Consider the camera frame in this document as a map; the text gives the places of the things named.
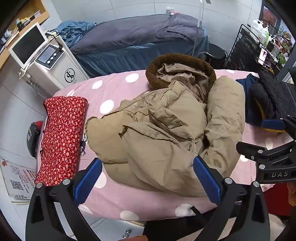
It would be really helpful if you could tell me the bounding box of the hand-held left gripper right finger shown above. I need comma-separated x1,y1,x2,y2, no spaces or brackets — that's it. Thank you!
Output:
193,156,270,241

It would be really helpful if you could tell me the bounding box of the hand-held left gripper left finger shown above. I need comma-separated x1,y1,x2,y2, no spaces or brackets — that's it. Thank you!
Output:
25,158,103,241

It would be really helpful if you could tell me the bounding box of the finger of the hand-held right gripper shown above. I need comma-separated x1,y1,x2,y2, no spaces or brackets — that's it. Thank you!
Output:
236,140,296,163
261,115,296,139

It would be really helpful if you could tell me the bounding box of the tan hooded puffer coat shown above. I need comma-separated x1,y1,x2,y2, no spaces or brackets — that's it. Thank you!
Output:
84,53,246,198

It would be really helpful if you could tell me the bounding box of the yellow garment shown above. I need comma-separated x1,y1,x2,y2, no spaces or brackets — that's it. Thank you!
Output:
257,102,286,133

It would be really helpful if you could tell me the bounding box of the black knit sweater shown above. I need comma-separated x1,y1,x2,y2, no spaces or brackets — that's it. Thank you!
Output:
250,70,296,121

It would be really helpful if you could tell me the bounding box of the navy garment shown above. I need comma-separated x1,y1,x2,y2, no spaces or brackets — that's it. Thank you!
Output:
236,74,262,124

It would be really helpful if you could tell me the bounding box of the red floral cloth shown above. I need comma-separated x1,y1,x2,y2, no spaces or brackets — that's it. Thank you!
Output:
35,95,88,187

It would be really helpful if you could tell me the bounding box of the phone with white case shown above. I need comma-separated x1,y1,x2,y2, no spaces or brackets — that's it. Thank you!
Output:
258,49,267,65

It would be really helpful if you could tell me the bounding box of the red and black device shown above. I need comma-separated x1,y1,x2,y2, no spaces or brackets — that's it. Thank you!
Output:
26,120,44,159

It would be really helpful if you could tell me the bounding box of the printed paper sheet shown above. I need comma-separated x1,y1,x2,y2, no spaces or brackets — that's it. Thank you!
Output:
0,158,38,201

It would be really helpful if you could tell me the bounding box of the green bottle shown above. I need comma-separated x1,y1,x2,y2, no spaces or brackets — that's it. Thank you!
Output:
261,25,271,45

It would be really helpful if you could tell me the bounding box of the pink polka dot bedding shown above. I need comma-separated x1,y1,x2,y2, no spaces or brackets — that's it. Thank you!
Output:
35,68,294,220

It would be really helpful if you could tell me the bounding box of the black round stool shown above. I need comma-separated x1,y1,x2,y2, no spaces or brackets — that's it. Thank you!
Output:
199,44,228,69

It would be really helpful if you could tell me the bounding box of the white salon machine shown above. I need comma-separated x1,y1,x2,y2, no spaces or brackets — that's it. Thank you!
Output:
18,35,90,98

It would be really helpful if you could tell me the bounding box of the floor lamp pole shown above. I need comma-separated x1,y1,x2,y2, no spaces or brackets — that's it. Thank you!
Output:
193,0,212,56

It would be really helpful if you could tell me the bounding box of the white framed monitor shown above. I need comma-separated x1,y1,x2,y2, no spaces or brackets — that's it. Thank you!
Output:
9,22,49,66

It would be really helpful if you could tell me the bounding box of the crumpled blue cloth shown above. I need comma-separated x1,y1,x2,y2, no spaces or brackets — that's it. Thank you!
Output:
54,20,96,47

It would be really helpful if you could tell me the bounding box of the wooden shelf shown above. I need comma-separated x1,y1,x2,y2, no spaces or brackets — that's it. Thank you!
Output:
0,0,50,70

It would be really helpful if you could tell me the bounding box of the black wire rack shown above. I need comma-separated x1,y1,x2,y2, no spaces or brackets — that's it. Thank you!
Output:
223,24,289,75

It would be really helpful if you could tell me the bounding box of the framed wall picture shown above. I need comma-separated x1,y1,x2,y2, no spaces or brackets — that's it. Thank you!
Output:
259,5,281,30

